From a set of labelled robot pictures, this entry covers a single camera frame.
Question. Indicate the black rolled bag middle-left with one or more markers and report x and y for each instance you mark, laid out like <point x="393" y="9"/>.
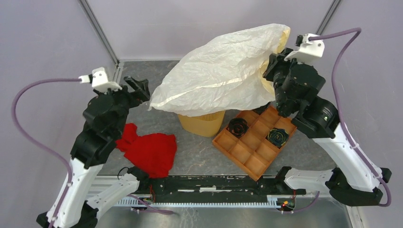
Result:
<point x="237" y="127"/>

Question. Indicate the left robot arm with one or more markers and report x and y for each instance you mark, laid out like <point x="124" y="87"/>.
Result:
<point x="105" y="118"/>

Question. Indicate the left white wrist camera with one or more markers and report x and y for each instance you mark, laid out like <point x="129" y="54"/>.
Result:
<point x="99" y="81"/>

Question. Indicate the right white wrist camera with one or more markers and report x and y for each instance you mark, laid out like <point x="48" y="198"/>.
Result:
<point x="309" y="49"/>

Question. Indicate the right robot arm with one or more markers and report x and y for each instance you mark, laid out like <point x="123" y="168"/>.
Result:
<point x="355" y="180"/>

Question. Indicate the red cloth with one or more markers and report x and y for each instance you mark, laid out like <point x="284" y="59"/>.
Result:
<point x="152" y="153"/>

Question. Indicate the black green rolled bag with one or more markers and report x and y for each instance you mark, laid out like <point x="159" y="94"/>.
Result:
<point x="278" y="137"/>

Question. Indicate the cream plastic trash bag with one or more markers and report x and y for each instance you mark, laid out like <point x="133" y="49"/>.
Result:
<point x="224" y="74"/>

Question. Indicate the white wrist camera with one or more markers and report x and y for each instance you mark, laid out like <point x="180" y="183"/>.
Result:
<point x="99" y="81"/>
<point x="309" y="49"/>

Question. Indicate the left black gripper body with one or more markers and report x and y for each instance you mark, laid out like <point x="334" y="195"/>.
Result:
<point x="129" y="99"/>

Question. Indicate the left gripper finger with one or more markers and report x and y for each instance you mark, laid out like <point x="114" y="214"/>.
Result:
<point x="142" y="95"/>
<point x="137" y="85"/>

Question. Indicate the yellow plastic trash bin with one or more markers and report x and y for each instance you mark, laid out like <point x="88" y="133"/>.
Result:
<point x="207" y="125"/>

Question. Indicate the black rolled bag top-left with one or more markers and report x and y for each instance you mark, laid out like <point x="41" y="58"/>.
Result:
<point x="261" y="109"/>

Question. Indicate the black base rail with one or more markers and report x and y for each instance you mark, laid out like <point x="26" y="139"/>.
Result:
<point x="214" y="189"/>

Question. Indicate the wooden compartment tray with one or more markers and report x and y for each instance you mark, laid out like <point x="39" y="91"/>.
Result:
<point x="252" y="151"/>

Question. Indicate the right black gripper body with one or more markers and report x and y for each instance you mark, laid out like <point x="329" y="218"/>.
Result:
<point x="277" y="71"/>

